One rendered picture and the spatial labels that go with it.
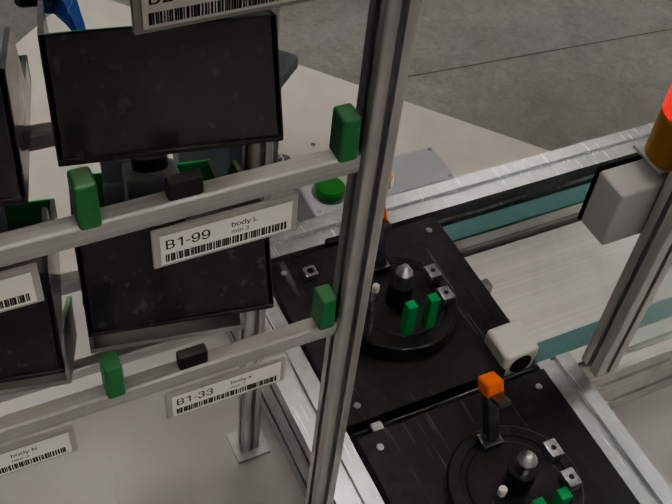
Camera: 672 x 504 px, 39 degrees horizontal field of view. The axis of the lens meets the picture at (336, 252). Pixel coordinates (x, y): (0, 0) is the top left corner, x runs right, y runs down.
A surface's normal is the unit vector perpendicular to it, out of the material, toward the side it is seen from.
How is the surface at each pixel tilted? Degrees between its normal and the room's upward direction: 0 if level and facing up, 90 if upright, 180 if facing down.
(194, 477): 0
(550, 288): 0
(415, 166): 0
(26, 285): 90
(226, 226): 90
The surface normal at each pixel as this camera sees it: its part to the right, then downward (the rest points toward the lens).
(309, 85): 0.08, -0.66
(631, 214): 0.43, 0.70
